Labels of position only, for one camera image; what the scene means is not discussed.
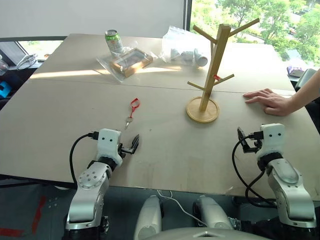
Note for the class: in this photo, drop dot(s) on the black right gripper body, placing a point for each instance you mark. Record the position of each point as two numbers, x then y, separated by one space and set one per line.
254 141

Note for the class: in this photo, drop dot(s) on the silver right robot leg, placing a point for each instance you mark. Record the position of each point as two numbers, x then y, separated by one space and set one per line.
212 212

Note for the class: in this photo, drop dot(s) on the grey robot torso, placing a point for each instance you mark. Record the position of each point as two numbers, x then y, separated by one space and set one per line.
207 234

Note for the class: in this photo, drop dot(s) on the dark office chair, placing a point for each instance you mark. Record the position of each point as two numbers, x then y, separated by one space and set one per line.
306 80

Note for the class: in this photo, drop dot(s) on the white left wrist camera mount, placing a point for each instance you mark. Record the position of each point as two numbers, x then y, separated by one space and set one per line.
108 143

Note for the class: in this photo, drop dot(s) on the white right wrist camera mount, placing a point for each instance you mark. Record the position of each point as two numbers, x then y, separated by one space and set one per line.
272 140

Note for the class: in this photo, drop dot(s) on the silver left robot leg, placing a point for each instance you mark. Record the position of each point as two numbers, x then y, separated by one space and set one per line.
148 220

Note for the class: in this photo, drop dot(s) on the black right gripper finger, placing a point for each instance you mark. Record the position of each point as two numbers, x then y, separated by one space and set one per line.
240 133
246 146

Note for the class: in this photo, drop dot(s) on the small red tag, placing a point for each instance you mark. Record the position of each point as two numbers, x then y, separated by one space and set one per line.
218 77

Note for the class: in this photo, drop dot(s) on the wooden box in plastic bag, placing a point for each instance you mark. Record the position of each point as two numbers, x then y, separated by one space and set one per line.
110 66

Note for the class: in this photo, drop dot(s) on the green drink can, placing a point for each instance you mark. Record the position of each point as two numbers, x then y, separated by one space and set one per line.
114 42

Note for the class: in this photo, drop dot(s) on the wooden picture frame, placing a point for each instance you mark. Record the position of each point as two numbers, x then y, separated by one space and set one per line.
131 62

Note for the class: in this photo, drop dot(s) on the purple patterned box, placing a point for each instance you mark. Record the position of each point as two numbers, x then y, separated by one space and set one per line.
295 70

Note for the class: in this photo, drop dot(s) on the person's bare forearm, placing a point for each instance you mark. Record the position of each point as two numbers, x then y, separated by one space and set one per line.
305 92

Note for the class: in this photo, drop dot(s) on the white cup with red print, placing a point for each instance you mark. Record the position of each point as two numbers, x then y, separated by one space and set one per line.
201 59

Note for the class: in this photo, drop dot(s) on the clear plastic bag with cups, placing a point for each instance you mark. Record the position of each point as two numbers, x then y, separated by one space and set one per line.
175 40

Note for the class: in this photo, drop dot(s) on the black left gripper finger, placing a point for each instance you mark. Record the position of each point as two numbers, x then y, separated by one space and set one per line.
137 142
133 143

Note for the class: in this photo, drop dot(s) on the blue object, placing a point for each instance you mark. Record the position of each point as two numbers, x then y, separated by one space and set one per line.
5 90

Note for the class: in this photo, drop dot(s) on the person's bare hand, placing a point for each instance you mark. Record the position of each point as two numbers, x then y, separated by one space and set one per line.
270 101

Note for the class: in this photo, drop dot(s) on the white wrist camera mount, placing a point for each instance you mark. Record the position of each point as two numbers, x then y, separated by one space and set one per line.
108 143
272 140

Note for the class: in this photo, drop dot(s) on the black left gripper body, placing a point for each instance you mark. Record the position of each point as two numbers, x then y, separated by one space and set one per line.
124 150

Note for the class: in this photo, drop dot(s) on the wooden tree-shaped hanging stand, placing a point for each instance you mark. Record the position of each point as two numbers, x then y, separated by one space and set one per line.
212 75

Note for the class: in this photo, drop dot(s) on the silver robot leg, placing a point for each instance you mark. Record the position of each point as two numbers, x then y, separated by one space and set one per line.
148 220
212 212

